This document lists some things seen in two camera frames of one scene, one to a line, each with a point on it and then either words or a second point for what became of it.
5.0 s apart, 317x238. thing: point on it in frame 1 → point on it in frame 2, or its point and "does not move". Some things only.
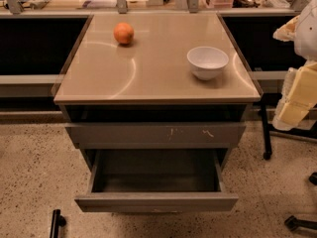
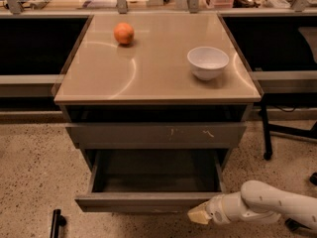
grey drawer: [150, 180] does not move
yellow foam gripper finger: [298, 96] → [222, 209]
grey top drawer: [158, 135] does not move
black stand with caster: [305, 129] does not move
